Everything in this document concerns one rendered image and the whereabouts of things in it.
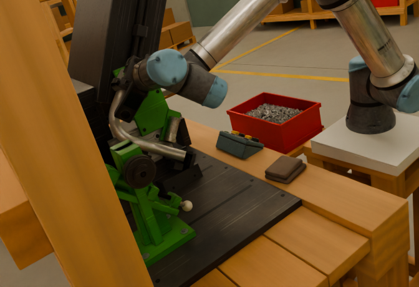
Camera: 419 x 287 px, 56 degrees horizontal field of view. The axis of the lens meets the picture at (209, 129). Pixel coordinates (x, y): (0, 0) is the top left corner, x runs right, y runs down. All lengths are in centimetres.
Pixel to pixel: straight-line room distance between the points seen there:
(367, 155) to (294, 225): 34
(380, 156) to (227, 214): 47
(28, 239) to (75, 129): 20
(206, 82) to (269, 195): 37
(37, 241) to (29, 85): 24
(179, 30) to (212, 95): 686
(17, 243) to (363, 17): 84
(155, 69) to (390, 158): 71
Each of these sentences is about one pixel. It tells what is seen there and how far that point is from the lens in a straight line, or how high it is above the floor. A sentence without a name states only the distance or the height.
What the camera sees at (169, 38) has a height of 28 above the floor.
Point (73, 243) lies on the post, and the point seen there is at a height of 124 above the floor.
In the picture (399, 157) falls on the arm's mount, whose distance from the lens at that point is 120.
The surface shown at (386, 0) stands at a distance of 625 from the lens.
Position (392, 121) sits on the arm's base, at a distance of 134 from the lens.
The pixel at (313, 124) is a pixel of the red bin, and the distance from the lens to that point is 151.
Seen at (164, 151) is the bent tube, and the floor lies 105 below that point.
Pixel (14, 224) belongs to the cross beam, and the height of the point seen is 125.
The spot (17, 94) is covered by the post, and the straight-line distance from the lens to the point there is 44.
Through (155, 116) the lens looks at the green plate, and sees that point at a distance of 119.
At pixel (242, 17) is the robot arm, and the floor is 135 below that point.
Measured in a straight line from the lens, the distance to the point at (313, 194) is 104.
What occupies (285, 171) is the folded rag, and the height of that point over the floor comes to 93.
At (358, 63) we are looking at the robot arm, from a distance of 124.
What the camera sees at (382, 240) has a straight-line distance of 98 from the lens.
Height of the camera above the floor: 151
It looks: 23 degrees down
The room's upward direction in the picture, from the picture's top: 15 degrees counter-clockwise
